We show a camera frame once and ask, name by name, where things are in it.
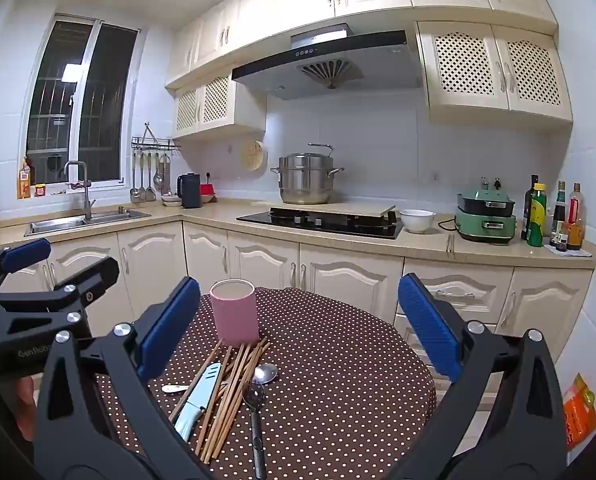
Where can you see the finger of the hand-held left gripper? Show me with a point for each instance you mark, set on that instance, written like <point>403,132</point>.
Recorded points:
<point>100,280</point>
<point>25,254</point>

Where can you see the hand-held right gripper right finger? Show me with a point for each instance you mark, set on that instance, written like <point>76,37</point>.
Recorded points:
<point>428,330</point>

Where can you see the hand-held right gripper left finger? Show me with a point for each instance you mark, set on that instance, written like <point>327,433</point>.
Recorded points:
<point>170,330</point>

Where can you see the small white spoon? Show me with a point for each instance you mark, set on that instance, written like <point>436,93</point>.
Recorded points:
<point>170,388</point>

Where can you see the pink cup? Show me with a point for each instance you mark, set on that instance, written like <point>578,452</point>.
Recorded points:
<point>232,315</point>

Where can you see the pile of wooden chopsticks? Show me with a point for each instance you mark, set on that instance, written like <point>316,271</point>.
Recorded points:
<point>239,375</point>

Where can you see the silver metal spoon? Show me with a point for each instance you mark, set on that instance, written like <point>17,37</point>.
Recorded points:
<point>265,373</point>

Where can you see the person's left hand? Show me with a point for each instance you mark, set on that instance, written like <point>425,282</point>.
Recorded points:
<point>25,400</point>

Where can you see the stainless steel sink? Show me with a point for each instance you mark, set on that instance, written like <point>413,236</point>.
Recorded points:
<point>77,222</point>

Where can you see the orange label bottle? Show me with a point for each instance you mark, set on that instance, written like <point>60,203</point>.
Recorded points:
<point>24,182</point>

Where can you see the beige kitchen countertop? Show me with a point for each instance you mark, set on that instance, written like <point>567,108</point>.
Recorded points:
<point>428,246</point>

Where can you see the steel kitchen faucet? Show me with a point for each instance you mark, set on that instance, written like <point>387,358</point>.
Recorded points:
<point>85,195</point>

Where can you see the steel ladle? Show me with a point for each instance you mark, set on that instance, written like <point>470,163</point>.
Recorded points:
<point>134,192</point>

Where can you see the steel spatula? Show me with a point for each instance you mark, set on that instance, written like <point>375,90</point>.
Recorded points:
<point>150,192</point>
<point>142,194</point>

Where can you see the brown polka dot tablecloth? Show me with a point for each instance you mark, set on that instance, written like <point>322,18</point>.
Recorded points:
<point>338,385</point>

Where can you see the stacked white bowls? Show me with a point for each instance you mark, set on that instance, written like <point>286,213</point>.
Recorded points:
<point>171,200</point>

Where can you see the white ceramic bowl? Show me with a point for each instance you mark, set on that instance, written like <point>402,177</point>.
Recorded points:
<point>418,220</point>

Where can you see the steel slotted spoon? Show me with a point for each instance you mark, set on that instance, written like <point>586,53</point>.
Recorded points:
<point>157,177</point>

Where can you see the green kitchen scale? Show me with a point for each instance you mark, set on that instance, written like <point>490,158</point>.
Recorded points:
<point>483,220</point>

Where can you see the black electric kettle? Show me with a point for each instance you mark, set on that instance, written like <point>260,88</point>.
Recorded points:
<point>190,192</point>

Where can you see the wooden cutting board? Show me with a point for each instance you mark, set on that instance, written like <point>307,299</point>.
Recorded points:
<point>363,208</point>

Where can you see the red container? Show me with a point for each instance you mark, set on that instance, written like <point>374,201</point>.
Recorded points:
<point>207,190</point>

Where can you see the black glass gas stove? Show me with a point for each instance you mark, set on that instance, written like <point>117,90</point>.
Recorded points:
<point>328,225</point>

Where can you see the green bottle yellow cap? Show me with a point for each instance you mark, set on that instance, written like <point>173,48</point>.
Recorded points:
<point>537,220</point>

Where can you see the small dark sauce bottle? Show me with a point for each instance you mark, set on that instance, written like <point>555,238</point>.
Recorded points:
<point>561,244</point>

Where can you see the dark oil bottle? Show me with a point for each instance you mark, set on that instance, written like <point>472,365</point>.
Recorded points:
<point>528,205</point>

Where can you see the small white mat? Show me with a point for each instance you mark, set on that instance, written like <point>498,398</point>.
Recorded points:
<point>580,253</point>

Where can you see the orange plastic bag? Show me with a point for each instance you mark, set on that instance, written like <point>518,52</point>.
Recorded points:
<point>580,410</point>

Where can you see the dark soy sauce bottle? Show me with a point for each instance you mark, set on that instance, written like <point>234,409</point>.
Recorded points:
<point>559,210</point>

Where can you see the red label sauce bottle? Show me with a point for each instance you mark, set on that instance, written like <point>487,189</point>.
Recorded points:
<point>575,220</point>

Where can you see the steel steamer pot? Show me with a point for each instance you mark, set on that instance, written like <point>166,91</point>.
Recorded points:
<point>305,182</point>

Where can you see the round bamboo trivet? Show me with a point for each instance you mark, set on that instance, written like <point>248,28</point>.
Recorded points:
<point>253,155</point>

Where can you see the small cream lattice cabinet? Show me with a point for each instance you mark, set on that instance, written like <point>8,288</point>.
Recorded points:
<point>212,105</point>

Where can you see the large cream lattice cabinet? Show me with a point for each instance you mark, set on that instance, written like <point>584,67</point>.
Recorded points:
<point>493,70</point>

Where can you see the grey range hood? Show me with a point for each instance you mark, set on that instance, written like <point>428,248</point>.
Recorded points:
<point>328,50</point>

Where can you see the white frame window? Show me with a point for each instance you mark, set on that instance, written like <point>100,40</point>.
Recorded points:
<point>90,100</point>

